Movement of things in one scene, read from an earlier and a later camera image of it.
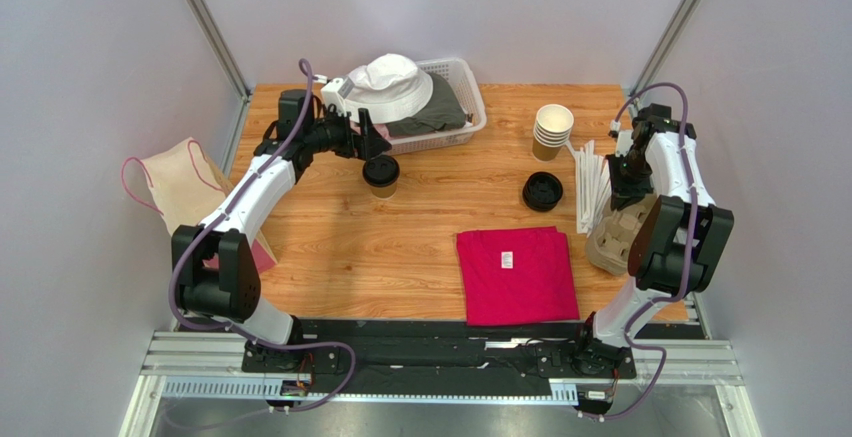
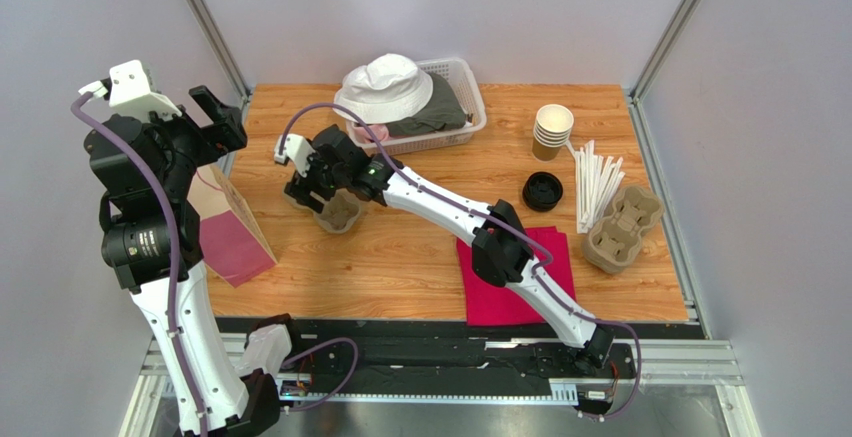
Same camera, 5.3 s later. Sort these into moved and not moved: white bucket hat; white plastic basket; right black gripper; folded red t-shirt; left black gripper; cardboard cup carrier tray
Moved: right black gripper; left black gripper
Not moved: white plastic basket; cardboard cup carrier tray; folded red t-shirt; white bucket hat
